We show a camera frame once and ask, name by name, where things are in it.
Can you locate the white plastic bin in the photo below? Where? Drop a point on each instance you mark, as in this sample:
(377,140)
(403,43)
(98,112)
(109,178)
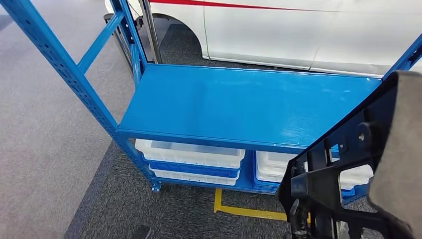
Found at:
(191,156)
(268,176)
(194,179)
(273,160)

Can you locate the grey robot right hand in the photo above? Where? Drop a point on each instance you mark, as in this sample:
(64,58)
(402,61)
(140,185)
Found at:
(300,221)

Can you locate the blue metal shelf rack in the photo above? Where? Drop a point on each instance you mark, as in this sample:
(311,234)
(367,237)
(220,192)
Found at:
(230,105)

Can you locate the chrome stanchion post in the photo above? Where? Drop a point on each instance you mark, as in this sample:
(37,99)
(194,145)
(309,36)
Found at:
(151,33)

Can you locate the black plastic panel part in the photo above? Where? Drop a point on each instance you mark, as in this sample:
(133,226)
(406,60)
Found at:
(316,184)

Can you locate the white car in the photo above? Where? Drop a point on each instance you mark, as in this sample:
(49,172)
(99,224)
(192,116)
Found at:
(263,33)

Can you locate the yellow floor tape square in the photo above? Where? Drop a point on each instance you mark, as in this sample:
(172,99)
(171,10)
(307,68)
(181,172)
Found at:
(250,212)

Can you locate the black-topped stanchion post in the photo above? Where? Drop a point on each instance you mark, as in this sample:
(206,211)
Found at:
(120,43)

